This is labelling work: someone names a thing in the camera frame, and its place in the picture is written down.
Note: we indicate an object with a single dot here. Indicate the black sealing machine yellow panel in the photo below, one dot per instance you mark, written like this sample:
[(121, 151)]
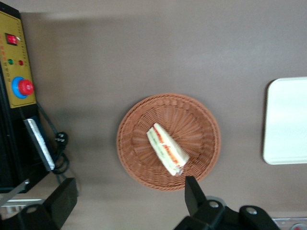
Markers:
[(14, 72)]

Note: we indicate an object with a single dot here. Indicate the clear acrylic bottle rack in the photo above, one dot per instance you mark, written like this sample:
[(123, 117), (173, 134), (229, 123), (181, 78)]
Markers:
[(283, 224)]

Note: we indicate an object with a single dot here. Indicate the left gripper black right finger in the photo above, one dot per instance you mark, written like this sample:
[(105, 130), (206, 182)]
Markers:
[(195, 203)]

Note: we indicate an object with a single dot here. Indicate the cream plastic tray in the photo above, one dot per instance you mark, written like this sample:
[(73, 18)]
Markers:
[(287, 119)]

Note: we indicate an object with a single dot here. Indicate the triangular sandwich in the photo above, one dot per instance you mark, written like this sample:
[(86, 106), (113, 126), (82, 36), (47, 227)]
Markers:
[(168, 148)]

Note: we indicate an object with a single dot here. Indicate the round brown wicker basket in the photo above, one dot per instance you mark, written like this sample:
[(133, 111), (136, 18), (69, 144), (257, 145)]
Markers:
[(196, 134)]

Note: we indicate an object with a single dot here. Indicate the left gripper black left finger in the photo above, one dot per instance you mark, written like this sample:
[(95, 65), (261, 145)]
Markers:
[(62, 203)]

